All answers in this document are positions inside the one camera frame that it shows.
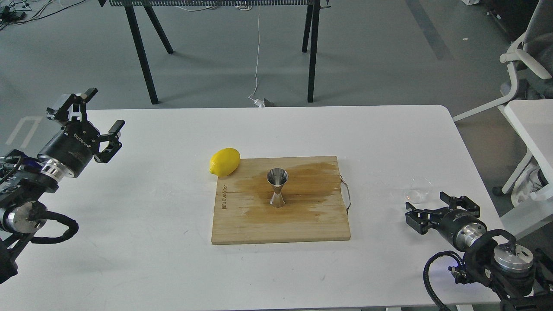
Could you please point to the steel double jigger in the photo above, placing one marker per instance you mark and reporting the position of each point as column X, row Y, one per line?
column 277, row 177

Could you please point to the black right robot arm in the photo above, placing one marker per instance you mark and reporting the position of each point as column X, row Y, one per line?
column 493, row 258

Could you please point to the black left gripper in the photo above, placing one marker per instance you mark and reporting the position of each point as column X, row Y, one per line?
column 78, row 140

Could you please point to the yellow lemon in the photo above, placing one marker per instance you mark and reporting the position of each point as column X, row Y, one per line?
column 224, row 162

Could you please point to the white office chair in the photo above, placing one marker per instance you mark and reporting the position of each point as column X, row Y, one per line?
column 528, row 61

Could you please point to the black metal table frame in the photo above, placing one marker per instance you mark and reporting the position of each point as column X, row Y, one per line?
column 229, row 38

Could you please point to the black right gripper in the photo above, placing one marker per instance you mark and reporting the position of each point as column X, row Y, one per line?
column 461, row 228

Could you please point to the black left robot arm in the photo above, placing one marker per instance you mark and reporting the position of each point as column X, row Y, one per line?
column 24, row 179

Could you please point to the wooden cutting board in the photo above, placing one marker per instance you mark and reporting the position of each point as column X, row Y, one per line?
column 314, row 208

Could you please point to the white side table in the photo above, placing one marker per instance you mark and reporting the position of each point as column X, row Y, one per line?
column 532, row 120

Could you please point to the small clear glass cup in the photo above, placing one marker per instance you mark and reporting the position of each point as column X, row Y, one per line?
column 419, row 190

